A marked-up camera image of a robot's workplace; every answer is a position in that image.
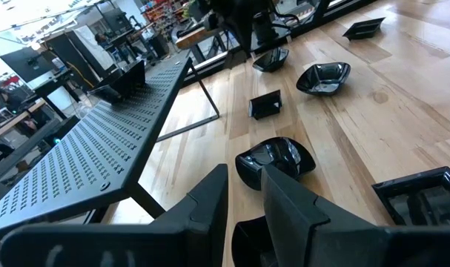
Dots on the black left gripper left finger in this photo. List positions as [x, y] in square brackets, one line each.
[195, 230]

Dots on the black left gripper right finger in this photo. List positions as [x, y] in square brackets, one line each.
[302, 230]

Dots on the black plastic bowl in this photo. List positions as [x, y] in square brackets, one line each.
[248, 241]

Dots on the rounded square black bowl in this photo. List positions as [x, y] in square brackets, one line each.
[273, 152]
[271, 60]

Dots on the square black tray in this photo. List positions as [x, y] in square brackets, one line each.
[417, 202]

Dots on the pointed-corner square black bowl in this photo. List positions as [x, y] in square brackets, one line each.
[323, 78]

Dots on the large wavy square black bowl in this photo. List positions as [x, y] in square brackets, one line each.
[130, 78]

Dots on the flared rectangular black tray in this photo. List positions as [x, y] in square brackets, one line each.
[363, 29]

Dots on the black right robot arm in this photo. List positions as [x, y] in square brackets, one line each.
[243, 22]

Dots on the black perforated metal shelf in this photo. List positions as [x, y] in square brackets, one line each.
[98, 155]

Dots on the black computer case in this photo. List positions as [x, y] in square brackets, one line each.
[58, 135]

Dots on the wooden table with black legs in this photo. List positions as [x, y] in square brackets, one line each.
[191, 37]

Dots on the wooden desk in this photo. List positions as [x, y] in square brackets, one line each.
[13, 120]

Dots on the black cabinet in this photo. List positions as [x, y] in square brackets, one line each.
[61, 52]

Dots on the person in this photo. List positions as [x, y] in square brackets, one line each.
[7, 100]

